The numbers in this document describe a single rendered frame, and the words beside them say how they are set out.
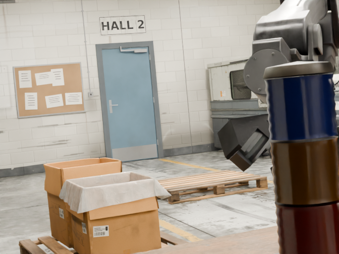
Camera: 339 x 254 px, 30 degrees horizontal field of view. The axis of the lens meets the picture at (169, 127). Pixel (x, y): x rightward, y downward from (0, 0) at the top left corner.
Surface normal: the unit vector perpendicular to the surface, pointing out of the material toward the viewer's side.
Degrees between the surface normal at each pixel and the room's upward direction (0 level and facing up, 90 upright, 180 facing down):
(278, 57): 73
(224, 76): 90
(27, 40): 90
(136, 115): 90
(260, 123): 65
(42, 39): 90
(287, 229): 104
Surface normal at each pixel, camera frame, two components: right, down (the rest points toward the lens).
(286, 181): -0.74, -0.14
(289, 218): -0.70, 0.34
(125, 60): 0.34, 0.02
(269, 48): -0.40, -0.21
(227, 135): -0.91, 0.13
